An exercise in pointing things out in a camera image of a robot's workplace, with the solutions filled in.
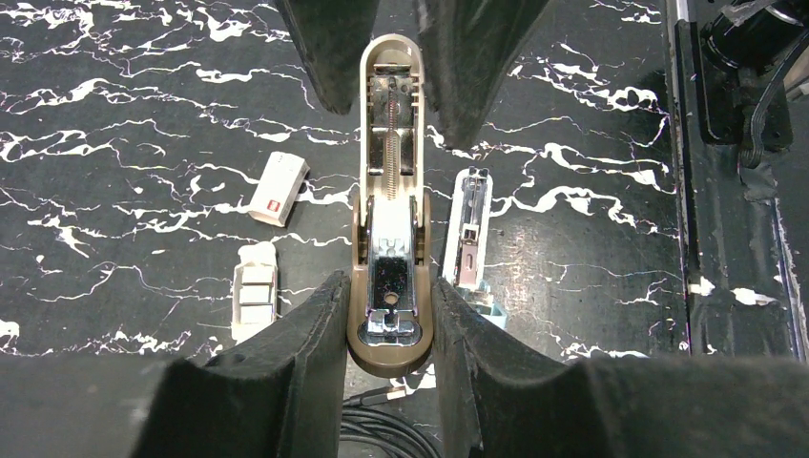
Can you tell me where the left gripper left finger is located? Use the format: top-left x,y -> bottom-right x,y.
131,271 -> 350,457

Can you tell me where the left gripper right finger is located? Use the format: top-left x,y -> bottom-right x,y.
431,280 -> 808,457

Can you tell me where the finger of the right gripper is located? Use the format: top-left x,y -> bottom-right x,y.
275,0 -> 379,115
415,0 -> 549,150

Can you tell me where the coiled black cable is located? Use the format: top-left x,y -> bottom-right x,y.
340,386 -> 444,458

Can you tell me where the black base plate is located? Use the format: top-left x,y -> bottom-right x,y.
665,1 -> 808,362

